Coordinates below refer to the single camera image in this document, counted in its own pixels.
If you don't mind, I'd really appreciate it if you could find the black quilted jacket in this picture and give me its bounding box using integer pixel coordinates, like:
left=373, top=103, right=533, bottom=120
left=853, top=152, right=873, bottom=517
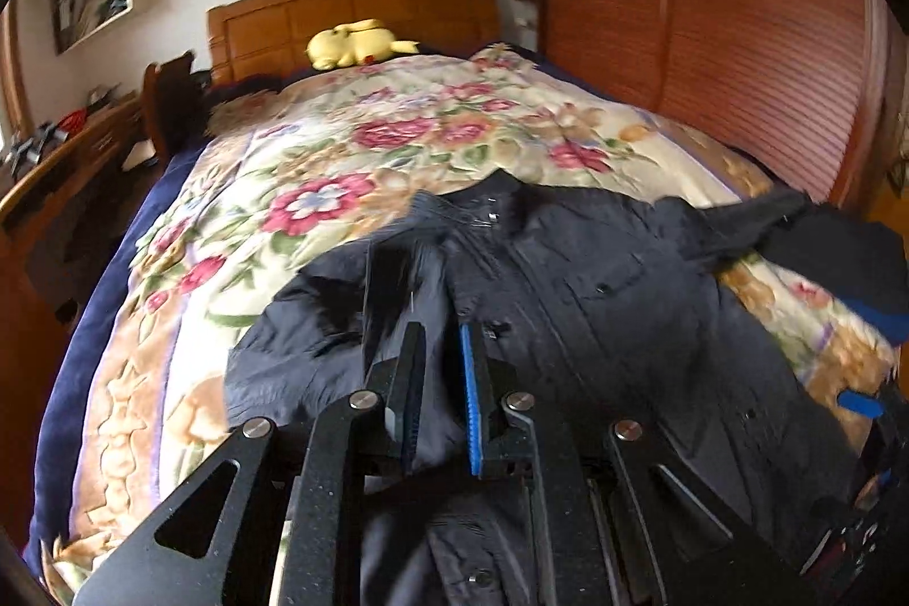
left=225, top=172, right=857, bottom=604

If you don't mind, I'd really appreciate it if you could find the navy blue bed sheet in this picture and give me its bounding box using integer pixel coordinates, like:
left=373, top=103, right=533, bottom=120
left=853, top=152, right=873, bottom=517
left=22, top=140, right=208, bottom=578

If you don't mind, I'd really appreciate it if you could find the wooden headboard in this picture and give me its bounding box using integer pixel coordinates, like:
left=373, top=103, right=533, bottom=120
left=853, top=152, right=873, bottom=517
left=206, top=0, right=502, bottom=85

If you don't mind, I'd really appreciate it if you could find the wooden desk cabinet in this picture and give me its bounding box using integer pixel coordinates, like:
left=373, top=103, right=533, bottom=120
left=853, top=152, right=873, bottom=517
left=2, top=92, right=143, bottom=545

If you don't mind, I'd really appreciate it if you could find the floral bed blanket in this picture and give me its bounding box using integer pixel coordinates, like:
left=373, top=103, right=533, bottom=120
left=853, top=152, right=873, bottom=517
left=40, top=44, right=898, bottom=604

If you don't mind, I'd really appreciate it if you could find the wooden slatted wardrobe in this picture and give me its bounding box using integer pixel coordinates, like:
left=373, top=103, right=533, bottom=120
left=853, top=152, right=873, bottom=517
left=537, top=0, right=906, bottom=212

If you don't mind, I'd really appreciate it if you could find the black folded garment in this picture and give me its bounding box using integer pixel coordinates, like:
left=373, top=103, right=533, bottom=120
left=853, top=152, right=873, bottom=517
left=758, top=204, right=907, bottom=346

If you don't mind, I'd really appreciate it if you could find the wooden chair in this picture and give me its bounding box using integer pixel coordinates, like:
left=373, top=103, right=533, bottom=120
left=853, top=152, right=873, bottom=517
left=140, top=51, right=206, bottom=168

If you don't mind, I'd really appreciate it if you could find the yellow plush toy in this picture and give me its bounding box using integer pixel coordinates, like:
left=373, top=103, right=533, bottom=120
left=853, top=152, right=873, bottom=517
left=307, top=18, right=419, bottom=72

